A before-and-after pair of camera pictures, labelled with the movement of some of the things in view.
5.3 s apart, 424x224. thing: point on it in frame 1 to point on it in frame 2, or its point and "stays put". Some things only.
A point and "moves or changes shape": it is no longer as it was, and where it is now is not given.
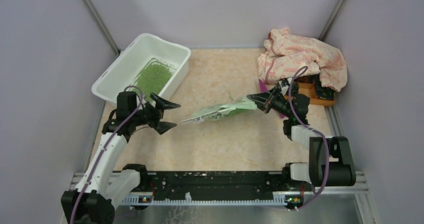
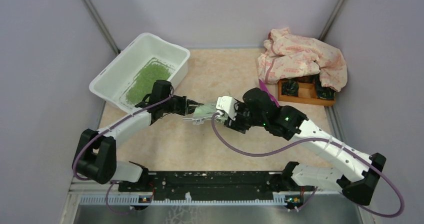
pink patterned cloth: x=285 y=54 stays put
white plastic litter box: x=123 y=72 stays put
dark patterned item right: x=324 y=93 stays put
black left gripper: x=162 y=104 to x=185 y=102
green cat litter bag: x=218 y=111 moves or changes shape
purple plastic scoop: x=263 y=89 stays put
